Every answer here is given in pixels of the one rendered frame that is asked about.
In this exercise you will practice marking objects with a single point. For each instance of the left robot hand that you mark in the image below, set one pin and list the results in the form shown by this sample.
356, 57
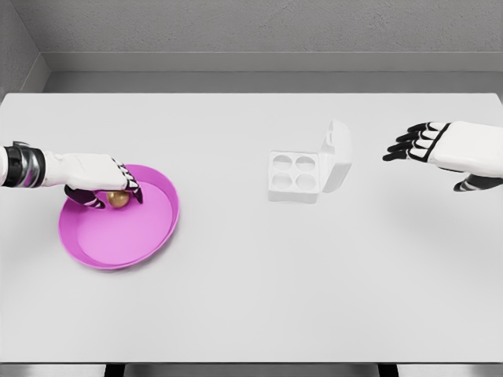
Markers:
94, 170

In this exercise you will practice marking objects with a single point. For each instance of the brown egg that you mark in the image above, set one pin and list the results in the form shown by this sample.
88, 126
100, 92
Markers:
118, 199

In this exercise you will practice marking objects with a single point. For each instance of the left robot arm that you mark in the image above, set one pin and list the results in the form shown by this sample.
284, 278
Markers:
27, 167

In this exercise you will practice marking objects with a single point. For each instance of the pink round plate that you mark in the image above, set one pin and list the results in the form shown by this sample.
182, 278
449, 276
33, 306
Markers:
122, 235

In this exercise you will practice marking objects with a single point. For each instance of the white egg box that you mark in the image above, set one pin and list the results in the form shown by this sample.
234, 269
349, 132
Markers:
304, 173

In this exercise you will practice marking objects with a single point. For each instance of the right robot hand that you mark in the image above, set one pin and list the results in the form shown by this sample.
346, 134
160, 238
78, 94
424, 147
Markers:
460, 147

